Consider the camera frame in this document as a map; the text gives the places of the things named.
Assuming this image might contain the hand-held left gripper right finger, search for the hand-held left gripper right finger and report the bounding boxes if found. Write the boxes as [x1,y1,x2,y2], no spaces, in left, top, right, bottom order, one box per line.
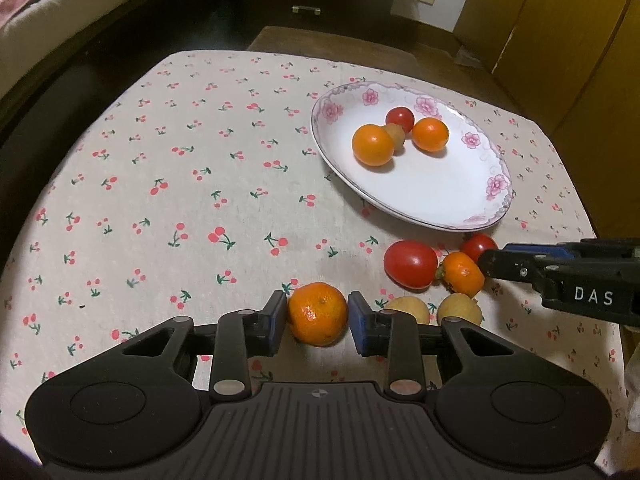
[347,291,519,402]

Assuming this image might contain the yellow wooden wardrobe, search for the yellow wooden wardrobe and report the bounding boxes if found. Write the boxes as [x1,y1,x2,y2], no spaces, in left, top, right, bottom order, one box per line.
[452,0,640,241]

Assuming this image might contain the dark wooden stool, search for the dark wooden stool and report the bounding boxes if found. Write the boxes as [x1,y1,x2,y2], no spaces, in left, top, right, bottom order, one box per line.
[245,25,418,68]

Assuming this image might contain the yellowish longan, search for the yellowish longan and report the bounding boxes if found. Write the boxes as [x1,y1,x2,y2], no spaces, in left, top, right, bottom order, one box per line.
[437,292,483,326]
[384,297,431,326]

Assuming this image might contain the oblong red cherry tomato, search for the oblong red cherry tomato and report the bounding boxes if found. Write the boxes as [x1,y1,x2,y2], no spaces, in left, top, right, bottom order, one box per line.
[460,233,499,263]
[383,240,439,289]

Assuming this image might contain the small orange with calyx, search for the small orange with calyx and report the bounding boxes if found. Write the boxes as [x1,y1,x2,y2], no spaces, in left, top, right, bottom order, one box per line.
[436,251,486,296]

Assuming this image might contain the cherry print tablecloth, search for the cherry print tablecloth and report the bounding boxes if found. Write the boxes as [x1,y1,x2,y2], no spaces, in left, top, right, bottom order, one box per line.
[0,50,631,466]

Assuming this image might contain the orange mandarin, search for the orange mandarin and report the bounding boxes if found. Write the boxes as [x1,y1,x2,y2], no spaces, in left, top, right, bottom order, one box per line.
[352,123,396,167]
[287,282,349,347]
[411,117,450,153]

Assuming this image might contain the round red cherry tomato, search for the round red cherry tomato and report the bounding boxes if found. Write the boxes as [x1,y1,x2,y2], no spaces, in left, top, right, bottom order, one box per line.
[385,106,416,134]

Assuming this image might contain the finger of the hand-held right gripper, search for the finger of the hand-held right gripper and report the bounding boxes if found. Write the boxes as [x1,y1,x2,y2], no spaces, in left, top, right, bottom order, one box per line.
[502,239,640,261]
[477,249,556,286]

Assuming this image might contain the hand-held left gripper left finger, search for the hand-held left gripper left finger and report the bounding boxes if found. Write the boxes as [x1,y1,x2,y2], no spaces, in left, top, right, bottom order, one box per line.
[120,290,289,402]

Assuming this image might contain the white floral rim plate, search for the white floral rim plate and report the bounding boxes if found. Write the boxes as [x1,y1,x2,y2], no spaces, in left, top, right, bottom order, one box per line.
[311,81,513,231]

